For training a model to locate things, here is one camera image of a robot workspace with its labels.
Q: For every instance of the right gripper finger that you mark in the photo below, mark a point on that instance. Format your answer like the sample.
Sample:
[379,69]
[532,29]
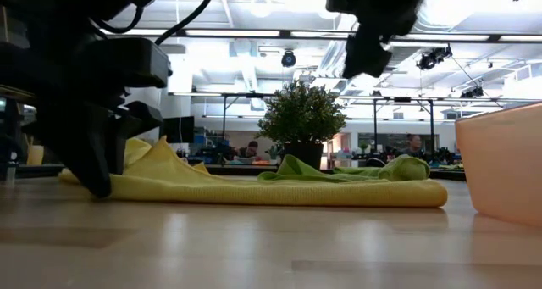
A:
[364,56]

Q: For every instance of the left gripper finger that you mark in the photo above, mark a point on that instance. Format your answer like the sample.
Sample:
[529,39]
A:
[76,145]
[144,115]

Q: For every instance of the green microfiber towel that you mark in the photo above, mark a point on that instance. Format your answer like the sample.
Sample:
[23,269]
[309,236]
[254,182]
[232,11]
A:
[402,170]

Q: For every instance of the orange plastic bin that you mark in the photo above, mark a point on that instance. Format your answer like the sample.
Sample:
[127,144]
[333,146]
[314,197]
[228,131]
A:
[499,166]

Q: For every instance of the black monitor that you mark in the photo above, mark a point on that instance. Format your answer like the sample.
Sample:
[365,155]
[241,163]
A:
[180,130]

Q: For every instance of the pale yellow cup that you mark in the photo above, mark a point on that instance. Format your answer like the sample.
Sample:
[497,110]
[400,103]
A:
[35,155]

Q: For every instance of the black background stand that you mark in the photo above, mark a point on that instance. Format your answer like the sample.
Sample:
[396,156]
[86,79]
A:
[224,119]
[375,123]

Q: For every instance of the small grey bottle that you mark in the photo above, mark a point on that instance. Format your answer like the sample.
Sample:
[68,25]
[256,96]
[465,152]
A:
[11,170]

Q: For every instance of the black ceiling spotlight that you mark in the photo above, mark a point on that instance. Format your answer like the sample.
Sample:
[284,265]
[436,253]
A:
[472,92]
[434,58]

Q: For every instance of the black hanging dome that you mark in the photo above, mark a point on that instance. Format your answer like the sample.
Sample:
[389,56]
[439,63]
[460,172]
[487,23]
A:
[289,59]

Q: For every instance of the potted plant in black pot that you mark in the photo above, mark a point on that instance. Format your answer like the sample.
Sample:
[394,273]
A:
[300,119]

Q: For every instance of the person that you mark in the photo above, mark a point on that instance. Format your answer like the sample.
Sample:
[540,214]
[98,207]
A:
[250,150]
[413,145]

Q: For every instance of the black ceiling light rail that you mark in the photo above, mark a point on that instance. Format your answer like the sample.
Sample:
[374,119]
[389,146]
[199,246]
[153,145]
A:
[285,34]

